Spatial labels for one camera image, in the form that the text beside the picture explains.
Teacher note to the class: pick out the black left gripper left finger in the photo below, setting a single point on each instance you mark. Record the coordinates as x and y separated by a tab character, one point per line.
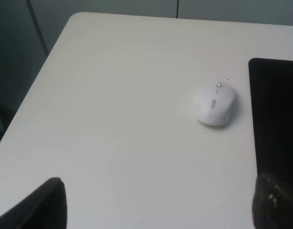
44	208

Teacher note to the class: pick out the white computer mouse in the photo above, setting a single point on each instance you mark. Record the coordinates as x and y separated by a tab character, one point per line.
214	104

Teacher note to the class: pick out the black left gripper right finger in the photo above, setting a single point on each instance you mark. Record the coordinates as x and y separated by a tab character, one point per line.
272	206

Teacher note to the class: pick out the black mouse pad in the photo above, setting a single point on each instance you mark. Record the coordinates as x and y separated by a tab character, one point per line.
271	86

